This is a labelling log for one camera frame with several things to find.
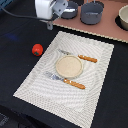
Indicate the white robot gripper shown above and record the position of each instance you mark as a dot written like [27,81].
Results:
[47,8]

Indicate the grey frying pan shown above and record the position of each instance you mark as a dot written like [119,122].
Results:
[71,10]

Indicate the red tomato-shaped sausage toy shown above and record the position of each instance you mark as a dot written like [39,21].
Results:
[37,49]

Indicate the pink stove board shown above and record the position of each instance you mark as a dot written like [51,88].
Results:
[106,28]

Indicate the grey cooking pot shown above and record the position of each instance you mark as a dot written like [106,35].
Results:
[91,13]

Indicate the round beige plate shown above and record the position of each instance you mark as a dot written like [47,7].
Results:
[69,66]

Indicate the beige bowl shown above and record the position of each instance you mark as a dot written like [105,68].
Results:
[123,14]

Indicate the woven beige placemat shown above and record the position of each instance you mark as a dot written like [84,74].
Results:
[74,99]

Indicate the knife with wooden handle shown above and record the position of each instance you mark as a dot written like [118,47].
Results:
[80,56]

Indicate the fork with wooden handle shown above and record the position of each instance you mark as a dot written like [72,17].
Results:
[67,81]

